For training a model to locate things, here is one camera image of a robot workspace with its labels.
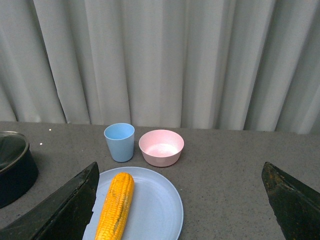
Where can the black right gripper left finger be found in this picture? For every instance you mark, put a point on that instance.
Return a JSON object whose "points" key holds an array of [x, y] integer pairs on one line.
{"points": [[64, 215]]}

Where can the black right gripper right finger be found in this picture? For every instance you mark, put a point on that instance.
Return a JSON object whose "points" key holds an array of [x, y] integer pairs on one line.
{"points": [[296, 206]]}

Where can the yellow corn cob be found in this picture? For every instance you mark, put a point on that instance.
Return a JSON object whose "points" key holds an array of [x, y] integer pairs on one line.
{"points": [[116, 208]]}

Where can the glass lid with blue knob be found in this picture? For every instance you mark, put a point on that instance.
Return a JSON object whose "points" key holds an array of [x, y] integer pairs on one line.
{"points": [[13, 146]]}

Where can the dark blue cooking pot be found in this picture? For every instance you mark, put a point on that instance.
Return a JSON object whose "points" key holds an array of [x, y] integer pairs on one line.
{"points": [[18, 178]]}

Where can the light blue plastic plate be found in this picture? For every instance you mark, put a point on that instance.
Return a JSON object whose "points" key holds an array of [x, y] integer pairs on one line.
{"points": [[156, 211]]}

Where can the light blue plastic cup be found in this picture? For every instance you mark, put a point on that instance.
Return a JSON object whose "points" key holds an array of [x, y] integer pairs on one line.
{"points": [[120, 141]]}

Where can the pink plastic bowl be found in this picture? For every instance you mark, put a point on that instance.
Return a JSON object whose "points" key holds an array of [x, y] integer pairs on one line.
{"points": [[161, 147]]}

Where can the white pleated curtain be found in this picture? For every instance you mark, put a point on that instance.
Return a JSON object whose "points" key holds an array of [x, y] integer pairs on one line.
{"points": [[201, 64]]}

